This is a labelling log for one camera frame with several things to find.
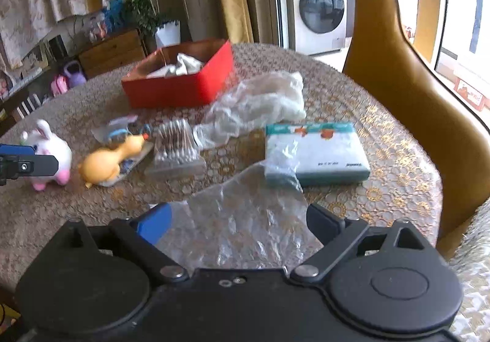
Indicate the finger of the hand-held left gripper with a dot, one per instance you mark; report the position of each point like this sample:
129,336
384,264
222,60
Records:
34,165

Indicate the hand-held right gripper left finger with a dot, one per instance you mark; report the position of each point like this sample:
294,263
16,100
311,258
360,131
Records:
155,225

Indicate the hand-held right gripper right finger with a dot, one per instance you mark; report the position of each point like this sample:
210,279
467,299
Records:
325,225

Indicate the white pink bunny toy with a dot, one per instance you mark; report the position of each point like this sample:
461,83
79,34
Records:
53,146

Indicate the large clear plastic bag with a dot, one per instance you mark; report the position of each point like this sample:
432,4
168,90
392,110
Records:
245,219

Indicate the small clear toy packet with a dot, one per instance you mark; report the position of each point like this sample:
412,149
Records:
115,127

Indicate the red cardboard box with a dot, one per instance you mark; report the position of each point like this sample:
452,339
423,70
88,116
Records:
172,91

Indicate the white router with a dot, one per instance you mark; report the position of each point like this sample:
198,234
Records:
28,104

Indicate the yellow rubber duck toy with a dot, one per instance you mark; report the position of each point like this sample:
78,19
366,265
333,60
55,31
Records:
103,164

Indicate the green white tissue pack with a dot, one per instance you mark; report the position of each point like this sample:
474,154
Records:
325,152

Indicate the pink toy bag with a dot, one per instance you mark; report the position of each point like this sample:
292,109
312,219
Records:
59,86

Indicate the clear cotton swab pack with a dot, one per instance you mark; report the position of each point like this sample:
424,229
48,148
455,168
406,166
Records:
176,142

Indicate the purple kettlebell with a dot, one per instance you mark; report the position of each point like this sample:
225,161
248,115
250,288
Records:
75,77

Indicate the beige lace tablecloth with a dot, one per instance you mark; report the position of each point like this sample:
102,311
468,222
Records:
382,127

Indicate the black speaker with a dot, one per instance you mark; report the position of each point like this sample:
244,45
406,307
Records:
57,45

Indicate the crumpled clear plastic bag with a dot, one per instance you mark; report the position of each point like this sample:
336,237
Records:
226,116

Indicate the wooden tv cabinet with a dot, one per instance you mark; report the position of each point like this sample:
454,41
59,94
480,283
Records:
111,52

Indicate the clear toy package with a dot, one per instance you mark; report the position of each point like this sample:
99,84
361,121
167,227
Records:
95,26

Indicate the white furry cushion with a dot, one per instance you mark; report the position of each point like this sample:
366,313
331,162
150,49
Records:
474,280

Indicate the white crumpled cloth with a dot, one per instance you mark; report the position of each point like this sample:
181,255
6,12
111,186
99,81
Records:
183,64

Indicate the floral cover cloth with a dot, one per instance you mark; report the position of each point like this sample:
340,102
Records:
38,1

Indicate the yellow leather giraffe seat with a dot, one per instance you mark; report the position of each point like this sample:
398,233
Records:
402,77

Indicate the blue plastic toys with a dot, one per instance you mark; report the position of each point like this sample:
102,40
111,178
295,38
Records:
115,12

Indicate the white plant pot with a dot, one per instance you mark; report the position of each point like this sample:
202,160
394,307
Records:
168,34

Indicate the white washing machine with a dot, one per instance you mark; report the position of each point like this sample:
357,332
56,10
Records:
306,31

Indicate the red printed box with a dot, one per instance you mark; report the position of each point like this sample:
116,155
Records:
472,93

